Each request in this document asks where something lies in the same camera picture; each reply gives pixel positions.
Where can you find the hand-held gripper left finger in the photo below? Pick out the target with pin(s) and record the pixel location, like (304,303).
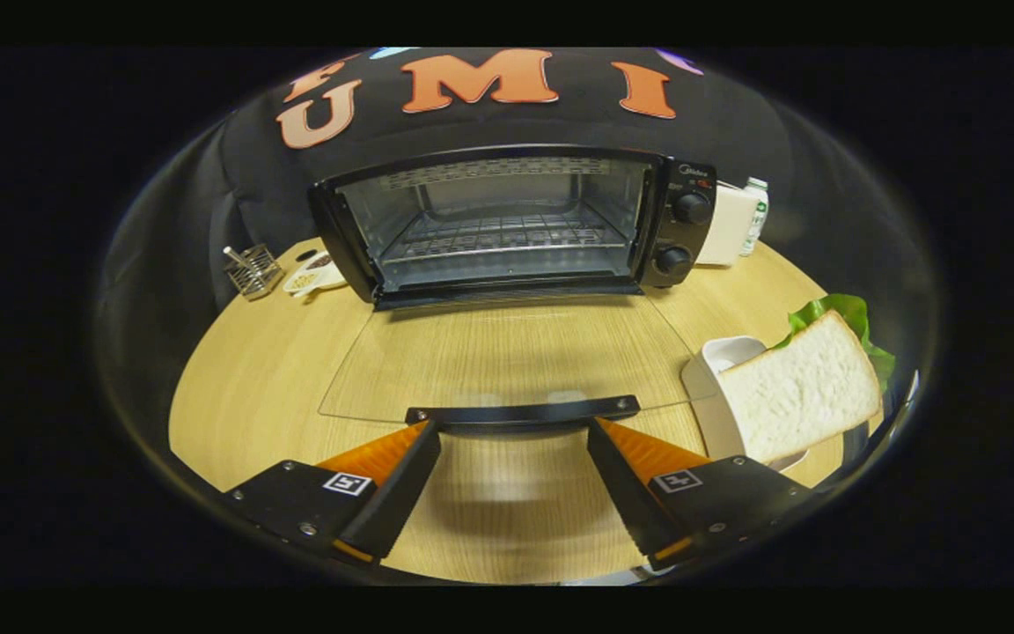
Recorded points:
(401,484)

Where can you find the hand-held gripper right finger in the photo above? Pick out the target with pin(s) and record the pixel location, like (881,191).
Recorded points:
(621,489)

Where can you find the bread and lettuce sandwich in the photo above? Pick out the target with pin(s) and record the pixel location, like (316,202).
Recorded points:
(802,392)

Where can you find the black toaster oven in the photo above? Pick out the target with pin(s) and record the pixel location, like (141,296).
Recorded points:
(687,233)

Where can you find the white pop-up toaster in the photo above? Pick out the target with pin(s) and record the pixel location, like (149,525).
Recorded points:
(723,224)

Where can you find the white slotted tray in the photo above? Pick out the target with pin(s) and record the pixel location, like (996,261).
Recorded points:
(711,409)

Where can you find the white snack dish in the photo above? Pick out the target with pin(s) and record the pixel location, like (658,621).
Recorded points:
(313,277)

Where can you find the small white green-label bottle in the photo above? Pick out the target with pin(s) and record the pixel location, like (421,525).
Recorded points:
(757,216)

